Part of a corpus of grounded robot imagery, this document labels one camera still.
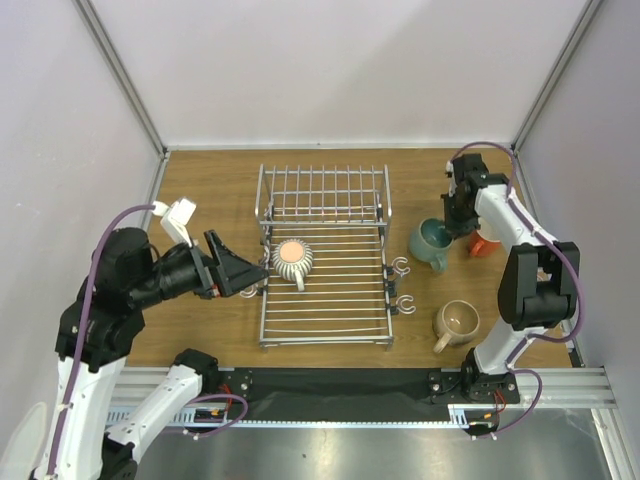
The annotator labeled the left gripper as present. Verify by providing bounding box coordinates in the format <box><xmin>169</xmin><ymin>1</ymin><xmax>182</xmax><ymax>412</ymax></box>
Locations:
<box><xmin>131</xmin><ymin>227</ymin><xmax>269</xmax><ymax>306</ymax></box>

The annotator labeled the teal ceramic mug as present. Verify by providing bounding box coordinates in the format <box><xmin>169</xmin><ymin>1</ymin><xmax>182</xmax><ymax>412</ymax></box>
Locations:
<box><xmin>408</xmin><ymin>218</ymin><xmax>453</xmax><ymax>273</ymax></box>

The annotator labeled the white ribbed mug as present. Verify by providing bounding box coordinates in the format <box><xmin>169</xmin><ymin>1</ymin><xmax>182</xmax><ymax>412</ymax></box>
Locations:
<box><xmin>272</xmin><ymin>238</ymin><xmax>314</xmax><ymax>292</ymax></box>

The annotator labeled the beige ceramic mug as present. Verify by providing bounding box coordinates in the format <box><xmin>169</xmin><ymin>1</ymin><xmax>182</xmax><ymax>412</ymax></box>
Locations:
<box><xmin>432</xmin><ymin>300</ymin><xmax>481</xmax><ymax>354</ymax></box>

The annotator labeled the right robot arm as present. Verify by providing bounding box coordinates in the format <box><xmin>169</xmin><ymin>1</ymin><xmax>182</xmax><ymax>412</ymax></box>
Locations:
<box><xmin>442</xmin><ymin>150</ymin><xmax>584</xmax><ymax>403</ymax></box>

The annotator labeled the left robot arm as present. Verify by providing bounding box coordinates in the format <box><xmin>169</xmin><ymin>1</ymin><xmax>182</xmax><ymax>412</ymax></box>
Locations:
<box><xmin>30</xmin><ymin>227</ymin><xmax>268</xmax><ymax>479</ymax></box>

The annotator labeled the orange mug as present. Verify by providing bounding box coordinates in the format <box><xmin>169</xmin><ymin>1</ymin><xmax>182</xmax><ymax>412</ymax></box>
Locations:
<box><xmin>468</xmin><ymin>224</ymin><xmax>502</xmax><ymax>258</ymax></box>

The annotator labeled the black base mat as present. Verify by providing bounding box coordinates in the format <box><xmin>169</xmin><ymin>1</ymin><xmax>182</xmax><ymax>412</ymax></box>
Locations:
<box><xmin>221</xmin><ymin>368</ymin><xmax>451</xmax><ymax>419</ymax></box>

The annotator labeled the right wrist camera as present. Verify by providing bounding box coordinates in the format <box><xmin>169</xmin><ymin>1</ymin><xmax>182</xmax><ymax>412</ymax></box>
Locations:
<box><xmin>445</xmin><ymin>158</ymin><xmax>461</xmax><ymax>197</ymax></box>

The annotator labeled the metal wire dish rack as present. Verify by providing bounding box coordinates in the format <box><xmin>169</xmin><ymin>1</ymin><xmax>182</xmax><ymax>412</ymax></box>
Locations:
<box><xmin>254</xmin><ymin>166</ymin><xmax>396</xmax><ymax>349</ymax></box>

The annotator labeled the white cable duct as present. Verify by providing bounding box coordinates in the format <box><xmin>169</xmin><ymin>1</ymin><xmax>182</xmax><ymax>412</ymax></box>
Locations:
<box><xmin>99</xmin><ymin>404</ymin><xmax>501</xmax><ymax>431</ymax></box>

